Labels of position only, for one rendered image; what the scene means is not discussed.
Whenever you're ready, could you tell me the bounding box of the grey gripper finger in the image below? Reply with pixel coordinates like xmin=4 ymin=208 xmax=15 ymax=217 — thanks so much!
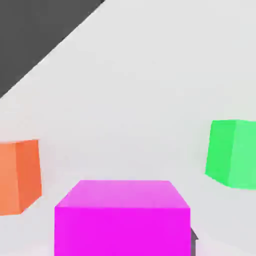
xmin=190 ymin=227 xmax=213 ymax=256

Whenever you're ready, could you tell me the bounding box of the small magenta cube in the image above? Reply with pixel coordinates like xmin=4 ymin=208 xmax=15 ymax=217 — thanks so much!
xmin=54 ymin=179 xmax=191 ymax=256

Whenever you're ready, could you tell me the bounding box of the large orange box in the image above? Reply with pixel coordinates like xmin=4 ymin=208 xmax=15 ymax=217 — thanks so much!
xmin=0 ymin=139 xmax=43 ymax=216

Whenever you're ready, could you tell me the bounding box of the large green box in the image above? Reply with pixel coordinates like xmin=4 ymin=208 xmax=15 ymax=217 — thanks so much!
xmin=204 ymin=119 xmax=256 ymax=190

